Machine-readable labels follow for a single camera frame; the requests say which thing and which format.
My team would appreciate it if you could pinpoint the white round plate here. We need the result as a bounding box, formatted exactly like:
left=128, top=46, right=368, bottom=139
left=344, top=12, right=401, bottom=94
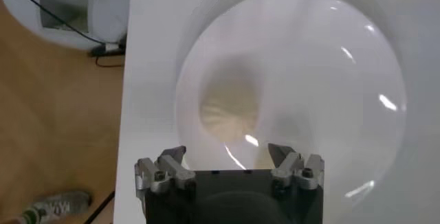
left=175, top=0, right=409, bottom=219

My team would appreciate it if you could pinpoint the white steamed baozi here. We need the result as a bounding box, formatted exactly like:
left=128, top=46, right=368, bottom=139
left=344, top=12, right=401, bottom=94
left=199, top=80, right=262, bottom=144

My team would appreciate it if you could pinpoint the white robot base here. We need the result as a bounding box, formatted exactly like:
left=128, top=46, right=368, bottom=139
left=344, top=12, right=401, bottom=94
left=0, top=0, right=133, bottom=53

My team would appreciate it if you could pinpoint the black cable with connector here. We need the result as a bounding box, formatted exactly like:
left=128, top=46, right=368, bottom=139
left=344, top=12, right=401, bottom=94
left=0, top=0, right=127, bottom=68

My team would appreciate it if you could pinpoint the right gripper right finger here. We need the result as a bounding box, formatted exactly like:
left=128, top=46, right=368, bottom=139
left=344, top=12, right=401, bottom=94
left=267, top=142, right=326, bottom=192

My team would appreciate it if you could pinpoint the grey sneaker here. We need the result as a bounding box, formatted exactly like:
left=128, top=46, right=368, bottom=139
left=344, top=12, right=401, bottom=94
left=10, top=190, right=93, bottom=224

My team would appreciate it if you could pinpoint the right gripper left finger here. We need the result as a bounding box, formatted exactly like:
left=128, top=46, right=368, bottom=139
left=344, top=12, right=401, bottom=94
left=134, top=145, right=197, bottom=201

